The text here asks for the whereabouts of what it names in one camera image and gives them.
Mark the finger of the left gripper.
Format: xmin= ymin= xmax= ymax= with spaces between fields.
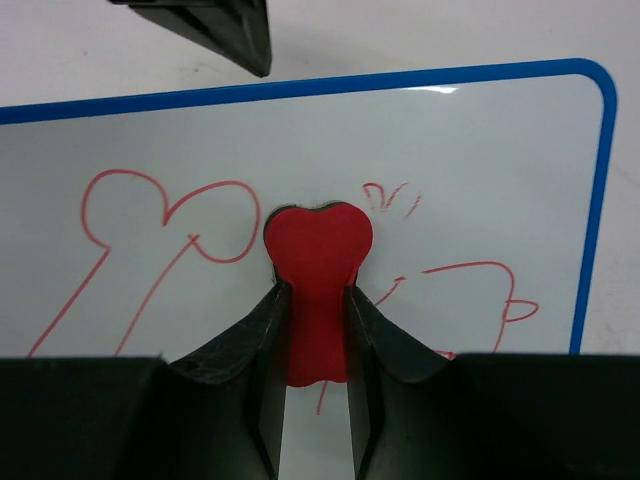
xmin=110 ymin=0 xmax=271 ymax=78

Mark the red whiteboard eraser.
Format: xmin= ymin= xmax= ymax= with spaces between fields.
xmin=263 ymin=202 xmax=374 ymax=388

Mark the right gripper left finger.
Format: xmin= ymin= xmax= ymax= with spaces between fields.
xmin=1 ymin=283 xmax=292 ymax=479

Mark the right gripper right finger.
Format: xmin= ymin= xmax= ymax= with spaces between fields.
xmin=344 ymin=287 xmax=639 ymax=479

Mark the blue framed whiteboard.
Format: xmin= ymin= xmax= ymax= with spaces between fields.
xmin=1 ymin=59 xmax=631 ymax=479

